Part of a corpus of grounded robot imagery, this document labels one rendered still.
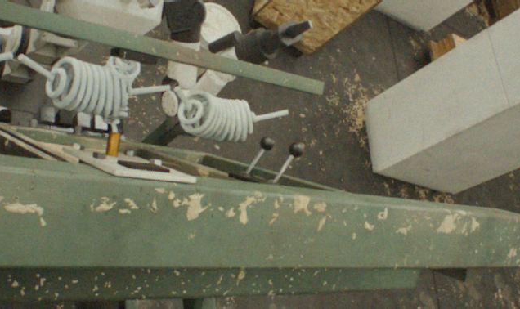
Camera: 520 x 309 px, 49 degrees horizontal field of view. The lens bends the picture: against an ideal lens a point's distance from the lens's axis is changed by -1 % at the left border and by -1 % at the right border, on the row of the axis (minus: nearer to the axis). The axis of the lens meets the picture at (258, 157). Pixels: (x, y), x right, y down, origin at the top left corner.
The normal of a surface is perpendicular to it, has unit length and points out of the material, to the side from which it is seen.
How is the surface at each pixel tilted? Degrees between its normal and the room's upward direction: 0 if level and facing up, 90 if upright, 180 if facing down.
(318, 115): 0
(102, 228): 30
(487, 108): 90
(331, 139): 0
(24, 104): 0
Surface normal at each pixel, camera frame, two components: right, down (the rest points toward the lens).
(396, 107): -0.81, -0.21
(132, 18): 0.35, 0.72
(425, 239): 0.58, 0.15
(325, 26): -0.18, 0.81
